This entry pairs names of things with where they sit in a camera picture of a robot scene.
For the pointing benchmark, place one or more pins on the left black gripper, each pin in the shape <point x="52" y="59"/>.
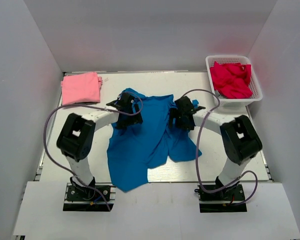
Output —
<point x="129" y="120"/>

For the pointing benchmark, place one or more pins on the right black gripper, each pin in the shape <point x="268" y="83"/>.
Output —
<point x="180" y="120"/>

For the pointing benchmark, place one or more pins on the blue polo shirt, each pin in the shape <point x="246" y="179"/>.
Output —
<point x="133" y="151"/>

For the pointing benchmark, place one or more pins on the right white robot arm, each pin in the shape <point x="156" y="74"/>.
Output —
<point x="240" y="141"/>

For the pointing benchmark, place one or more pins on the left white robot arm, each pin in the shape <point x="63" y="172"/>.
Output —
<point x="76" y="137"/>

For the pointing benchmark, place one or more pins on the folded pink t shirt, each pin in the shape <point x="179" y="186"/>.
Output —
<point x="81" y="88"/>

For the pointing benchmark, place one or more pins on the crumpled red t shirt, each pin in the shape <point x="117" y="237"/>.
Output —
<point x="232" y="80"/>

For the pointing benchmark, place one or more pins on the white plastic basket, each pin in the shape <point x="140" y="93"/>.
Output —
<point x="254" y="84"/>

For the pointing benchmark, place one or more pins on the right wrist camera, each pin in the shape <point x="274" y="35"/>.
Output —
<point x="184" y="104"/>

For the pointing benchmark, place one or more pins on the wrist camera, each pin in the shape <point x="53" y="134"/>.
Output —
<point x="184" y="104"/>
<point x="125" y="99"/>

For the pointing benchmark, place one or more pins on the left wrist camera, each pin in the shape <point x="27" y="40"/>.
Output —
<point x="125" y="99"/>

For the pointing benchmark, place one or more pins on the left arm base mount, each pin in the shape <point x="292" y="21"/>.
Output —
<point x="76" y="201"/>

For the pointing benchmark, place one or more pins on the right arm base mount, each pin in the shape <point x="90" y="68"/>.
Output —
<point x="225" y="201"/>

